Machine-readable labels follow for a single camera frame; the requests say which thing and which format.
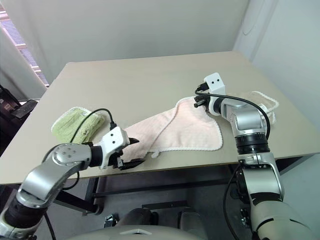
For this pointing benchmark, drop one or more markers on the black furniture piece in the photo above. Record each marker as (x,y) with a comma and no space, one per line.
(15,112)

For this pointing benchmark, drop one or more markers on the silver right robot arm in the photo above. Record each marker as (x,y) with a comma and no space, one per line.
(250,120)

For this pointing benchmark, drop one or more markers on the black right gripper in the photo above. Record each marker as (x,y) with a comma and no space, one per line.
(207,103)

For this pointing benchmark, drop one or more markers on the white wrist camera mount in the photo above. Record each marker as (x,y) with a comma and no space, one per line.
(216,83)
(115,140)

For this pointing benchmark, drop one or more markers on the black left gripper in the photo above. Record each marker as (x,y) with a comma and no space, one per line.
(117,160)

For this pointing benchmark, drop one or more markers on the cream towel with scalloped edge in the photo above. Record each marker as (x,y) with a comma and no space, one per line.
(265,100)

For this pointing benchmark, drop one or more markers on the window with blinds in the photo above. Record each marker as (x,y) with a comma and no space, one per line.
(22,47)

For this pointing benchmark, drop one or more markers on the black metal table frame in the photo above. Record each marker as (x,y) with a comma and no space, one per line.
(160,185)

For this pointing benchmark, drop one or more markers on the folded green towel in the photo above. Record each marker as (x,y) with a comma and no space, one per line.
(67,125)

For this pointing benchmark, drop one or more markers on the pink towel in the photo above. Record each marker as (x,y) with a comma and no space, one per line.
(187,130)

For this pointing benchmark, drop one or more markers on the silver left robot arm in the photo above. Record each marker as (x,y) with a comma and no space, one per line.
(62,155)

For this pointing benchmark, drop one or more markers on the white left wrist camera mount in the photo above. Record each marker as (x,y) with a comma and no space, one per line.
(115,140)

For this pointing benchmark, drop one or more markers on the silver robot torso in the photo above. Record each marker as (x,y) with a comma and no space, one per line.
(140,233)

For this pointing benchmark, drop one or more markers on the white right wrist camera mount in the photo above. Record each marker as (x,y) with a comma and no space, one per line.
(216,83)

